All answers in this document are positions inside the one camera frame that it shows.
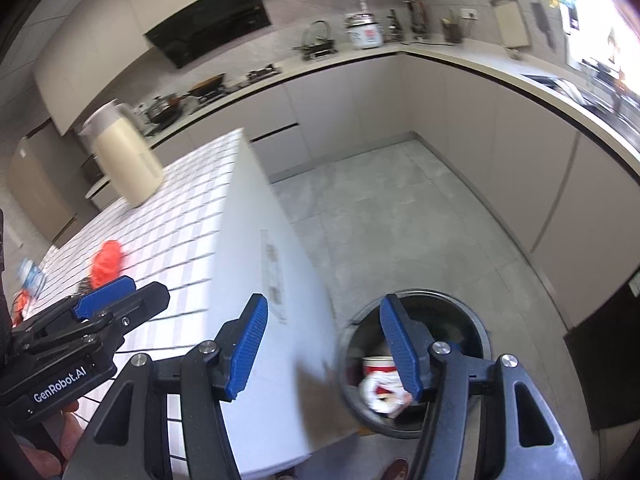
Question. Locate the beige upper wall cabinets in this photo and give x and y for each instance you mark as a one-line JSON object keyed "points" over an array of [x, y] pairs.
{"points": [[100, 55]]}

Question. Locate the red and white carton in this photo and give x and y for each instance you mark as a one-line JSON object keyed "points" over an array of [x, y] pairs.
{"points": [[31, 280]]}

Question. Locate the red paper cup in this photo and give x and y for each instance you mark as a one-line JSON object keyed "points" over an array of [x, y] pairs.
{"points": [[381, 366]]}

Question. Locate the black appliance panel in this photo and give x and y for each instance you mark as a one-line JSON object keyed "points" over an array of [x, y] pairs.
{"points": [[610, 360]]}

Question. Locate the black pot with lid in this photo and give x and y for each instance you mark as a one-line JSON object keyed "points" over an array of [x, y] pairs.
{"points": [[162, 110]]}

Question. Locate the white wall socket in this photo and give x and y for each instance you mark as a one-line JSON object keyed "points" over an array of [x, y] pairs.
{"points": [[469, 13]]}

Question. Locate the round grey trash bin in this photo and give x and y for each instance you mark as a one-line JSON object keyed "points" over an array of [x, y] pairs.
{"points": [[440, 305]]}

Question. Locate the black cleaver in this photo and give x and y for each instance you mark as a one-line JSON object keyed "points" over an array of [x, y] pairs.
{"points": [[542, 22]]}

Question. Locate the beige tall cabinet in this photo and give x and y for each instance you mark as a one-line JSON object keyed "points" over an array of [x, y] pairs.
{"points": [[40, 185]]}

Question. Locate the beige cutting board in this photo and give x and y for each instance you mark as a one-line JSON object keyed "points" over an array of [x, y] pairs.
{"points": [[511, 22]]}

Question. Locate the black gas stove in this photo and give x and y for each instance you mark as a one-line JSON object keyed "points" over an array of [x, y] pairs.
{"points": [[262, 74]]}

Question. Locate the dark bottle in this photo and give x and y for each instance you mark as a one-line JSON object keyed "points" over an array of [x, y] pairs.
{"points": [[394, 27]]}

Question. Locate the white rice cooker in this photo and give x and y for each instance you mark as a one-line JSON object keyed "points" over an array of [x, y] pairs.
{"points": [[365, 35]]}

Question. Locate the black range hood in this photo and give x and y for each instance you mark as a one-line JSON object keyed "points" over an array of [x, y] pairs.
{"points": [[210, 30]]}

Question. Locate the kitchen counter with cabinets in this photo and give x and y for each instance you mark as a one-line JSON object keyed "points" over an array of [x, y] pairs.
{"points": [[450, 105]]}

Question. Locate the kitchen window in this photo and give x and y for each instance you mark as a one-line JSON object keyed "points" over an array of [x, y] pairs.
{"points": [[605, 20]]}

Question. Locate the black microwave oven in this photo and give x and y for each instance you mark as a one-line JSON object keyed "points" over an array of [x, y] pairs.
{"points": [[90, 170]]}

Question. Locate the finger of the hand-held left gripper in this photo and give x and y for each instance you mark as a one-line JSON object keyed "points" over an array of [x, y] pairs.
{"points": [[107, 292], [145, 302]]}

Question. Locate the black utensil holder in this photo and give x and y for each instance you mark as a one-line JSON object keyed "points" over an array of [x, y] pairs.
{"points": [[452, 30]]}

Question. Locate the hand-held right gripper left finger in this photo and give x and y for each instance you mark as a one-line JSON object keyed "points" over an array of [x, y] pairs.
{"points": [[247, 345]]}

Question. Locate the brown slipper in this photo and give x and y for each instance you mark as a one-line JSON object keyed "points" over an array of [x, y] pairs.
{"points": [[395, 470]]}

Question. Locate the black frying pan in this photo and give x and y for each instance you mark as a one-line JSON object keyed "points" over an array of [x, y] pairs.
{"points": [[207, 86]]}

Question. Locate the kitchen sink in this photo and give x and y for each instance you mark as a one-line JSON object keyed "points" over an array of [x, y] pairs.
{"points": [[575, 91]]}

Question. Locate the beige thermos jug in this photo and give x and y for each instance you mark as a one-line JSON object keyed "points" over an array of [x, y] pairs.
{"points": [[130, 160]]}

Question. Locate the red plastic bag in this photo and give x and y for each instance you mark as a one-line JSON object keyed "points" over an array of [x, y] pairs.
{"points": [[107, 260]]}

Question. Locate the clear plastic bag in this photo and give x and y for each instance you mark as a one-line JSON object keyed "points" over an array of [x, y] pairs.
{"points": [[385, 395]]}

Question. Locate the person's left hand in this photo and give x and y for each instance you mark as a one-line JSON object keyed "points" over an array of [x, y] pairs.
{"points": [[75, 425]]}

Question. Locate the white grid-pattern table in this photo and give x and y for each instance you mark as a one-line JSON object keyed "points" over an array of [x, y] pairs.
{"points": [[260, 240]]}

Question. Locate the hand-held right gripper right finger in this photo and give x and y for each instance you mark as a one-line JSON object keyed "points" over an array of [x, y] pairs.
{"points": [[400, 350]]}

